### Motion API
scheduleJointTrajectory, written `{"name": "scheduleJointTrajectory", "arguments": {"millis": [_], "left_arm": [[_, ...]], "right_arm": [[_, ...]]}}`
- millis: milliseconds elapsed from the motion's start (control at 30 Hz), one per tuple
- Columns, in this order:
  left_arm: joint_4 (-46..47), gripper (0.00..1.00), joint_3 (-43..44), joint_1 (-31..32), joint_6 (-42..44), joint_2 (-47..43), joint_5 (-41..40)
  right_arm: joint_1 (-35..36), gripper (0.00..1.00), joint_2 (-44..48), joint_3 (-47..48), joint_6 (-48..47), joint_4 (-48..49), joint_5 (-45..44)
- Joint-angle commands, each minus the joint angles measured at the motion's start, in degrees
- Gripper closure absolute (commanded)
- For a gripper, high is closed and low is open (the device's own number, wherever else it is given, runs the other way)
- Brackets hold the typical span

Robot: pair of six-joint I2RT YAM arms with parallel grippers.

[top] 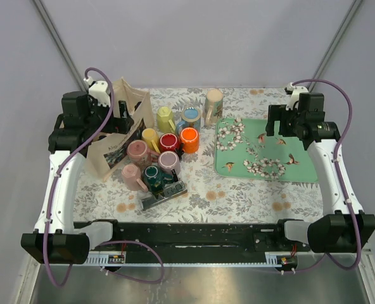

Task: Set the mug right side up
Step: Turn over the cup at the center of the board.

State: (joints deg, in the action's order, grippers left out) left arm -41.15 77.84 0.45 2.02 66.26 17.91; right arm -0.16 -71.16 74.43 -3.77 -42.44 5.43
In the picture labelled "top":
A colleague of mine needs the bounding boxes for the yellow mug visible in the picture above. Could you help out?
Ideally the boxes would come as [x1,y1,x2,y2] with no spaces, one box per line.
[141,128,160,154]

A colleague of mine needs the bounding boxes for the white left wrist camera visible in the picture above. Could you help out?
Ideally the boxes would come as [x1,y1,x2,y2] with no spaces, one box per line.
[83,77,111,107]

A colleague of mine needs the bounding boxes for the dark green mug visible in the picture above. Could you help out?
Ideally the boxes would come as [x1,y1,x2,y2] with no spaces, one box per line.
[143,165,174,193]

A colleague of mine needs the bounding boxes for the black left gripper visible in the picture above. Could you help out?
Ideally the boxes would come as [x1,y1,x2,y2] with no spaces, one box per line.
[84,96,134,134]

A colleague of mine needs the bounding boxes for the pink octagonal mug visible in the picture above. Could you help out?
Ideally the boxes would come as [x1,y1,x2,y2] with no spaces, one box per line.
[122,163,148,193]

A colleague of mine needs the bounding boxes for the lime green mug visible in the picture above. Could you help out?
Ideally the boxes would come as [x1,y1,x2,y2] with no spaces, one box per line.
[156,106,175,134]

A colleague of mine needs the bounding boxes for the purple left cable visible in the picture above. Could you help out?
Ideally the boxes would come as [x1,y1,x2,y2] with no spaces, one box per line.
[42,66,165,288]

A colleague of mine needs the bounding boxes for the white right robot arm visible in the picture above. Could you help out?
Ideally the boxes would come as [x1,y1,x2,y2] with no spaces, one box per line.
[265,92,375,254]

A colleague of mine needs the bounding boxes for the white slotted cable duct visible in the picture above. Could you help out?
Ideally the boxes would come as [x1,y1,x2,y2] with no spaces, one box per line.
[84,248,298,268]

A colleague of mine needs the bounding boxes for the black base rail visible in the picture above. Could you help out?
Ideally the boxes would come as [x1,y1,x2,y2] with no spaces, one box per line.
[94,220,310,261]

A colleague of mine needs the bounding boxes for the red mug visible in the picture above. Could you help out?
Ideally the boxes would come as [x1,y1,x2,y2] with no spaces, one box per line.
[159,133,180,152]

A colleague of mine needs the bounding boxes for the orange mug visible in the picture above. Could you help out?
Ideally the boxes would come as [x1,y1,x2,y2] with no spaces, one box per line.
[180,127,200,154]

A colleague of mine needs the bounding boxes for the lavender mug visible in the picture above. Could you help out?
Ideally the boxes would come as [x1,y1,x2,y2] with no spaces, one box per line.
[158,151,181,175]

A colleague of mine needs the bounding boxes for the beige floral mug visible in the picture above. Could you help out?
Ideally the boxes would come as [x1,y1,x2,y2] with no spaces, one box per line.
[204,89,224,125]

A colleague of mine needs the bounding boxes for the green floral tray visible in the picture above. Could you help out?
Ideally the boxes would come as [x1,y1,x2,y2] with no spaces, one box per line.
[214,118,317,183]

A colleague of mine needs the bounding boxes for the floral table mat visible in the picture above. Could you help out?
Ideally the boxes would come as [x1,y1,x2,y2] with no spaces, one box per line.
[74,88,323,223]

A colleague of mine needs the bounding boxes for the blue butterfly mug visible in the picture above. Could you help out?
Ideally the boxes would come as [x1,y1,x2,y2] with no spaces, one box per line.
[175,106,201,136]

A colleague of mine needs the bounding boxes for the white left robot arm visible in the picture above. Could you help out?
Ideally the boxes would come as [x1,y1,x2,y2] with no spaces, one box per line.
[21,91,134,264]

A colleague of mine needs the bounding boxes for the beige canvas tote bag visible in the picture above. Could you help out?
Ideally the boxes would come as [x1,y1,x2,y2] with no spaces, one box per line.
[85,78,155,180]

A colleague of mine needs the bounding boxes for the pink round mug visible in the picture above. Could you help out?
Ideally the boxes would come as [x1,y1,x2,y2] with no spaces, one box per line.
[127,140,160,167]

